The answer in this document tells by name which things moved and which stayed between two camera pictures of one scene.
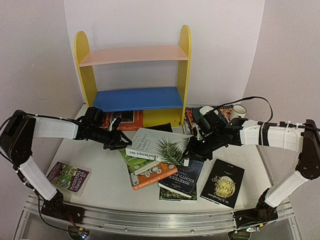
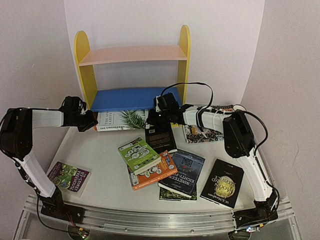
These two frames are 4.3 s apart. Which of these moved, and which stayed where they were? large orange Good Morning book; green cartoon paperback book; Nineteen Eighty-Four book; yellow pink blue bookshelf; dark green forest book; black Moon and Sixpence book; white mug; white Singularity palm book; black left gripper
Moved: white Singularity palm book; black left gripper; large orange Good Morning book
Stayed: white mug; Nineteen Eighty-Four book; green cartoon paperback book; black Moon and Sixpence book; yellow pink blue bookshelf; dark green forest book
